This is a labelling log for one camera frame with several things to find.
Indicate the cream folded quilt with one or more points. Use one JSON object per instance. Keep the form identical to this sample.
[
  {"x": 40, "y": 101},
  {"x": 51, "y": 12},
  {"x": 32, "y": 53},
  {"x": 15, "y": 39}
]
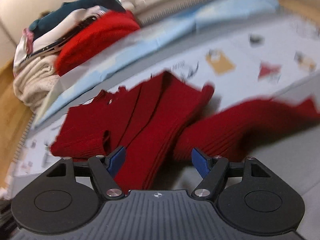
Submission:
[{"x": 35, "y": 81}]

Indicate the grey printed bed cover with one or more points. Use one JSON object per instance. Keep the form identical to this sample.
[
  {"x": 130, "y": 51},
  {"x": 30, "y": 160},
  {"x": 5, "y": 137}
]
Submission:
[{"x": 272, "y": 56}]

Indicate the folded bright red blanket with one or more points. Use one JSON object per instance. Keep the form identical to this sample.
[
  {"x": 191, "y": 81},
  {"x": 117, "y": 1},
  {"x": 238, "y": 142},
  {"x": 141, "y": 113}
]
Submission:
[{"x": 99, "y": 35}]

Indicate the white folded bedding stack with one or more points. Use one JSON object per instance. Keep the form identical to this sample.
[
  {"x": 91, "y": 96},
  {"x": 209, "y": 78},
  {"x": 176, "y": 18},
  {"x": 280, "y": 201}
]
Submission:
[{"x": 28, "y": 49}]

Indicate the light blue folded sheet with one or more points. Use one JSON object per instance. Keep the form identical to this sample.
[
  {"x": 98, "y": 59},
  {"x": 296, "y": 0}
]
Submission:
[{"x": 142, "y": 43}]

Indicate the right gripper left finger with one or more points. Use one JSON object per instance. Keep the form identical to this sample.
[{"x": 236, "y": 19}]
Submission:
[{"x": 69, "y": 194}]

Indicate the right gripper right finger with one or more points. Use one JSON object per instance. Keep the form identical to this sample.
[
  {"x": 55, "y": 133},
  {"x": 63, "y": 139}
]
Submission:
[{"x": 247, "y": 195}]

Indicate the teal shark plush toy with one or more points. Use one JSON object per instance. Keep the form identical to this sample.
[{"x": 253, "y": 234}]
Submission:
[{"x": 43, "y": 25}]

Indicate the dark red knit sweater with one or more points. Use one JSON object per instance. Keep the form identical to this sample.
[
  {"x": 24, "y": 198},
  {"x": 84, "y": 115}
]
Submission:
[{"x": 162, "y": 117}]

